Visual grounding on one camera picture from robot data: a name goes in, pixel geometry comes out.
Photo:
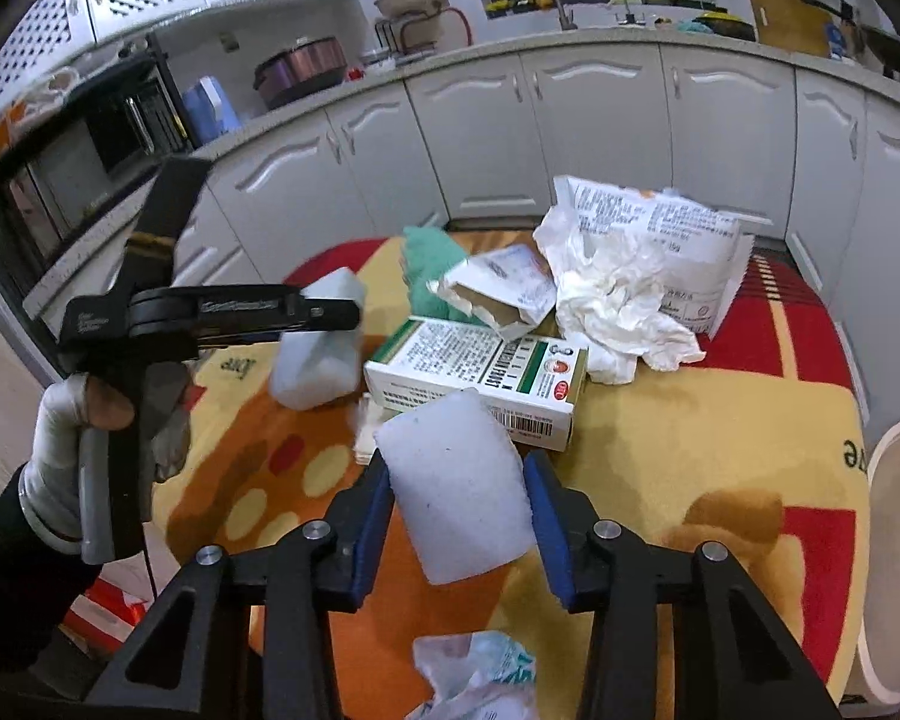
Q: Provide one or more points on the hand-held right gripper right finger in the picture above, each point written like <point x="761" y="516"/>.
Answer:
<point x="551" y="532"/>

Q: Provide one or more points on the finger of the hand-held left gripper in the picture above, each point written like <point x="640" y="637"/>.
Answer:
<point x="270" y="307"/>

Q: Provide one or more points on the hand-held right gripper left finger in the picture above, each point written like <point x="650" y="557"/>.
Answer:
<point x="367" y="532"/>

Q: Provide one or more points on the white foam block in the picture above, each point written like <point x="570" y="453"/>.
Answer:
<point x="315" y="375"/>
<point x="457" y="480"/>

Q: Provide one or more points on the green white medicine box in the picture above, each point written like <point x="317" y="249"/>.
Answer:
<point x="457" y="367"/>

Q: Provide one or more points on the white blue carton box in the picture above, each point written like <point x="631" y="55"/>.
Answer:
<point x="510" y="277"/>

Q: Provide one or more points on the person's left forearm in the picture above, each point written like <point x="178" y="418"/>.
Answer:
<point x="15" y="600"/>

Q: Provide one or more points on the person's left hand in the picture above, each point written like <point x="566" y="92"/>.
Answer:
<point x="52" y="457"/>

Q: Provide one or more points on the crumpled plastic wrapper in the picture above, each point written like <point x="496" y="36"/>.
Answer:
<point x="480" y="675"/>

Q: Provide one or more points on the green cloth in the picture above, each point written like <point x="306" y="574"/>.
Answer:
<point x="427" y="262"/>

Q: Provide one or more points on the red yellow printed blanket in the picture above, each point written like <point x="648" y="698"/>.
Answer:
<point x="682" y="427"/>

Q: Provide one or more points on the blue plastic container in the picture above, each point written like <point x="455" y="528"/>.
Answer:
<point x="210" y="111"/>

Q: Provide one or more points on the crumpled white tissue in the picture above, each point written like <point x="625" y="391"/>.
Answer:
<point x="615" y="300"/>

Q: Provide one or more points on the black microwave oven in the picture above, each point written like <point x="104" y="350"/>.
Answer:
<point x="67" y="165"/>

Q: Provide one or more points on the white printed paper packet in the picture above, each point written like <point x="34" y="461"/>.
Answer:
<point x="690" y="240"/>

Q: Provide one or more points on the row of white cabinet doors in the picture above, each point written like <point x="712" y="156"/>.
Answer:
<point x="592" y="127"/>

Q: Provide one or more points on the wooden cutting board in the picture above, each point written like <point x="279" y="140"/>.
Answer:
<point x="787" y="19"/>

